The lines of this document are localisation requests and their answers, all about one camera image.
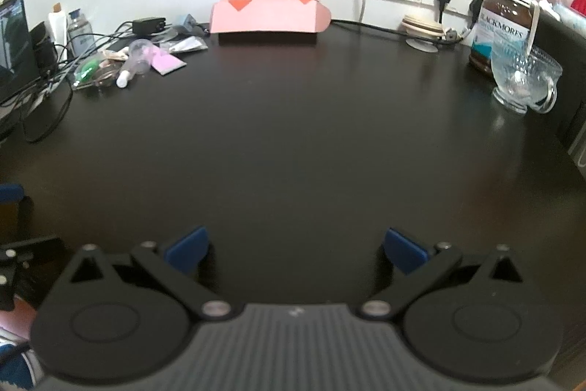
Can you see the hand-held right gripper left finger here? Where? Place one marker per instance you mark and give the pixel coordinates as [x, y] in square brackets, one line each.
[187, 249]

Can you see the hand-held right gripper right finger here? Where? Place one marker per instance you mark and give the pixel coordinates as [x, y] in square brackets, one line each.
[403, 251]

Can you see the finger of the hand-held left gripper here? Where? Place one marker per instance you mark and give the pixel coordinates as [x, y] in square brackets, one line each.
[11, 194]

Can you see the pink cardboard box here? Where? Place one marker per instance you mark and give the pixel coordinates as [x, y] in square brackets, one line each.
[265, 17]

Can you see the black desktop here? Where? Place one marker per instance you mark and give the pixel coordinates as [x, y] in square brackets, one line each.
[293, 143]

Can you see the patterned cloth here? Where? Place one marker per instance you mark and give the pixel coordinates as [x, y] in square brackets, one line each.
[13, 349]

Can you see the green item in clear bag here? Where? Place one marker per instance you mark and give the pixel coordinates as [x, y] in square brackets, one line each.
[87, 71]

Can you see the black laptop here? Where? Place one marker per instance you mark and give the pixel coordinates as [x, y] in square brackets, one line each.
[13, 43]

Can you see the white bunny toy packet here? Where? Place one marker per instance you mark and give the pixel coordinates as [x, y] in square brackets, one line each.
[114, 55]

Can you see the clear bottle blue cap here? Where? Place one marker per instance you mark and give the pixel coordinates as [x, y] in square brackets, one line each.
[81, 36]

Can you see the pink squeeze tube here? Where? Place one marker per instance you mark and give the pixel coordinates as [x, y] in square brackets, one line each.
[167, 63]

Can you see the clear glass cup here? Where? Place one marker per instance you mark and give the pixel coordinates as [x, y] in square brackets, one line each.
[517, 84]

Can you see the clear foil sachet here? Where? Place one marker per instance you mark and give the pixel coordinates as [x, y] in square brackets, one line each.
[190, 45]

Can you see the white tape roll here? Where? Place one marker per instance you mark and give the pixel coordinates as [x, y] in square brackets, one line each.
[161, 37]

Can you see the black power adapter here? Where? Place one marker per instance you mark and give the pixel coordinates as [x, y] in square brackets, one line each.
[149, 26]

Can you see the blue-grey plug adapter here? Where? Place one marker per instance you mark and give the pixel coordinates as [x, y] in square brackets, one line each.
[187, 22]

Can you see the black cabinet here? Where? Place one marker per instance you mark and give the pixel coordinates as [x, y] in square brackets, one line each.
[570, 98]

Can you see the beige round holder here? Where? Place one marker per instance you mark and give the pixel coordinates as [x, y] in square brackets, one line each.
[421, 24]

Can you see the brown supplement bottle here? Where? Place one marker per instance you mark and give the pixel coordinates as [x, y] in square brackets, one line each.
[499, 29]

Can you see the silver spoon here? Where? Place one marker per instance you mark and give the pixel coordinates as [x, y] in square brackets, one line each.
[533, 24]

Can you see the white crumpled tissue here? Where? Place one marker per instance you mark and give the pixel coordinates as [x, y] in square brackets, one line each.
[545, 4]

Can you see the blue tissue pack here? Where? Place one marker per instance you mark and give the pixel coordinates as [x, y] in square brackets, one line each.
[566, 13]

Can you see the red vase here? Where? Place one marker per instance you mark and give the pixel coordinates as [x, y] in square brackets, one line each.
[580, 4]

